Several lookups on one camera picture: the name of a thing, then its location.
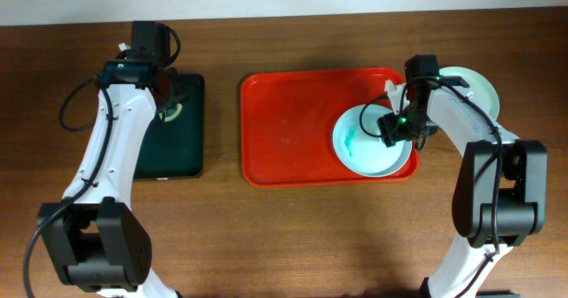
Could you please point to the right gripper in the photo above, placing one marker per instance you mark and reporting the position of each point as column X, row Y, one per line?
column 390, row 129

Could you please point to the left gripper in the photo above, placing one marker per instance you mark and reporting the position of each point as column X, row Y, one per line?
column 169, row 98

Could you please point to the green yellow scrub sponge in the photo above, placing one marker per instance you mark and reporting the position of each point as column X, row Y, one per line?
column 171, row 114

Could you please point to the mint green plate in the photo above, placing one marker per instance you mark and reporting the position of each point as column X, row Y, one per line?
column 485, row 94

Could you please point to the light blue plate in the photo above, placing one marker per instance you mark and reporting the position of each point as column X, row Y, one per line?
column 363, row 154

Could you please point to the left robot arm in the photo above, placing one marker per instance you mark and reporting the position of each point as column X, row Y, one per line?
column 92, row 237

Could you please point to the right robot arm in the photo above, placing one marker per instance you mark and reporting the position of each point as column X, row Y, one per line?
column 500, row 193

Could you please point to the black rectangular tray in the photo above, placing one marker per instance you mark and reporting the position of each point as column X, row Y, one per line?
column 174, row 149

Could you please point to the red plastic tray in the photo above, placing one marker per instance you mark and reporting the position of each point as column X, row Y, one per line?
column 287, row 121

